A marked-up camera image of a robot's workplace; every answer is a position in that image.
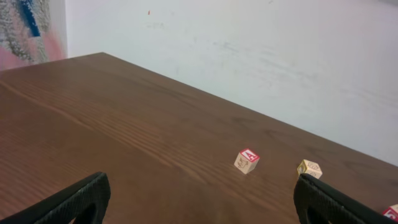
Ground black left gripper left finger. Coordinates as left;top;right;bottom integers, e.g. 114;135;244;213
1;172;111;224

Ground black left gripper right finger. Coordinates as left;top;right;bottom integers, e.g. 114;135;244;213
294;174;397;224

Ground red letter A wooden block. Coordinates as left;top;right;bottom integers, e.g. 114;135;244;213
234;149;260;174

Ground yellow-edged picture wooden block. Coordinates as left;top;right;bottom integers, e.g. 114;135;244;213
297;159;323;179

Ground red-edged wooden block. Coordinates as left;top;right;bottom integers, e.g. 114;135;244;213
382;204;398;222

